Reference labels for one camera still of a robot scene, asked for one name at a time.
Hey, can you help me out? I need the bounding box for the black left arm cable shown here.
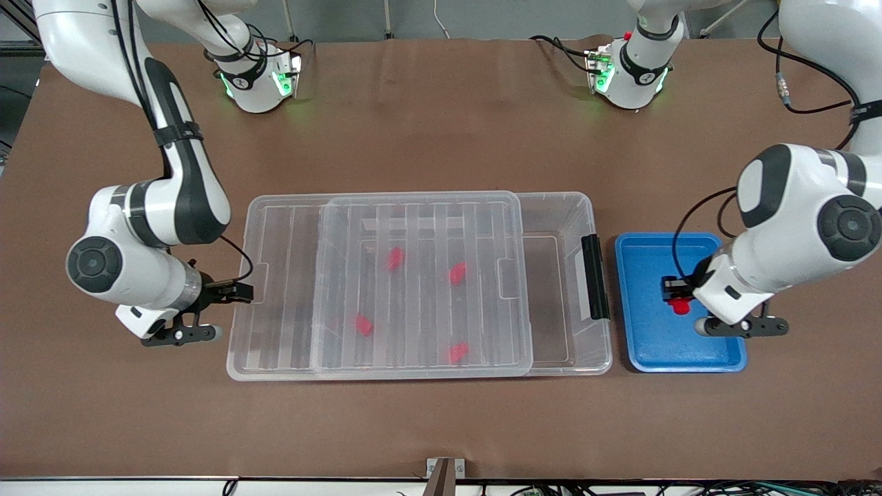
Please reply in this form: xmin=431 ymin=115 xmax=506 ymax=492
xmin=672 ymin=8 xmax=863 ymax=278

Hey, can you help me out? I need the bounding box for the clear plastic storage box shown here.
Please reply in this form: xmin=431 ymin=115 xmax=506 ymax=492
xmin=314 ymin=192 xmax=613 ymax=377

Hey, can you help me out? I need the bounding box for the black base cable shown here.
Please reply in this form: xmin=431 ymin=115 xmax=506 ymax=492
xmin=529 ymin=34 xmax=595 ymax=74

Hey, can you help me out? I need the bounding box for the aluminium frame profile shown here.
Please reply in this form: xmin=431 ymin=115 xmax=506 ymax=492
xmin=0 ymin=10 xmax=48 ymax=59

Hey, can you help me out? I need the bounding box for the blue plastic tray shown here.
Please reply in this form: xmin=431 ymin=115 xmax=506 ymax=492
xmin=614 ymin=232 xmax=748 ymax=374

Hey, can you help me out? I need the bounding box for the black box latch handle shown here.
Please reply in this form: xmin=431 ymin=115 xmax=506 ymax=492
xmin=581 ymin=234 xmax=611 ymax=322

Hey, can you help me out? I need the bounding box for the brown camera post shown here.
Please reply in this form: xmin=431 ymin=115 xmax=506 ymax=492
xmin=423 ymin=459 xmax=457 ymax=496

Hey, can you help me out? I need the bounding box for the small metal bracket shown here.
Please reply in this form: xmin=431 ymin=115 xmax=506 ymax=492
xmin=426 ymin=458 xmax=466 ymax=480

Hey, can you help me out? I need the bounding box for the black floor cable bundle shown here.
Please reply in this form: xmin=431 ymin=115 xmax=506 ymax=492
xmin=475 ymin=479 xmax=882 ymax=496

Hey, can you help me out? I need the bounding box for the clear ribbed plastic lid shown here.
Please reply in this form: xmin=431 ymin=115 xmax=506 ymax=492
xmin=226 ymin=191 xmax=535 ymax=382

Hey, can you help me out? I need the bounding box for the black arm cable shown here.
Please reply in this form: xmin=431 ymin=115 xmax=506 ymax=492
xmin=672 ymin=8 xmax=863 ymax=278
xmin=110 ymin=0 xmax=255 ymax=285

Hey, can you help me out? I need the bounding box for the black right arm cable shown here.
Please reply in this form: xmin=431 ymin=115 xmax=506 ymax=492
xmin=110 ymin=0 xmax=255 ymax=285

